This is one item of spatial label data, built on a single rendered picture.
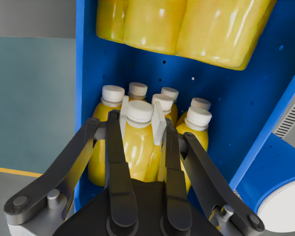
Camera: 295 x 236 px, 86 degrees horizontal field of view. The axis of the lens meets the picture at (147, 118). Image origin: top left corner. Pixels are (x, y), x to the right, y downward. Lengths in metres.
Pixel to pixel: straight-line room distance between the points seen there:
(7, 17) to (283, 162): 0.92
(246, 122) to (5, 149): 2.07
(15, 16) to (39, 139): 1.39
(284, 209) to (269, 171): 0.13
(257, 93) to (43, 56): 1.44
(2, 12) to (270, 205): 0.94
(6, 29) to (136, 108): 0.47
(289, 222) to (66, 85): 1.54
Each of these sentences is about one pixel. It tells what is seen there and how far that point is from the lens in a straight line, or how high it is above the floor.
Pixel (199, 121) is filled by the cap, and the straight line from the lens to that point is 0.26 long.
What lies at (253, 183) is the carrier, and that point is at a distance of 0.70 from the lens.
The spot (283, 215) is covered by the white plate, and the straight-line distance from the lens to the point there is 0.77.
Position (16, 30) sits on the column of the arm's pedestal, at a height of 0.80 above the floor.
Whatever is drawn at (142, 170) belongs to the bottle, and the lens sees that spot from 0.27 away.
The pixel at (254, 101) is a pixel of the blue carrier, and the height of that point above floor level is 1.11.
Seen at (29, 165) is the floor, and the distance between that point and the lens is 2.16.
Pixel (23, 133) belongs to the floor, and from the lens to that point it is 1.91.
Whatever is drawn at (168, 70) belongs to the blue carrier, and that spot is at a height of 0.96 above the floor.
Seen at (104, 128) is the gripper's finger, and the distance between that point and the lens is 0.16.
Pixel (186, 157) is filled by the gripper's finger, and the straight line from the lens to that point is 0.16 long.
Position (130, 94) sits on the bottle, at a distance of 0.33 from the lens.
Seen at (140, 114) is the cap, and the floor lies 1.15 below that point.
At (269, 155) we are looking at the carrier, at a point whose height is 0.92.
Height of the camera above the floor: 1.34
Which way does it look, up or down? 64 degrees down
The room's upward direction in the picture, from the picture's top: 173 degrees clockwise
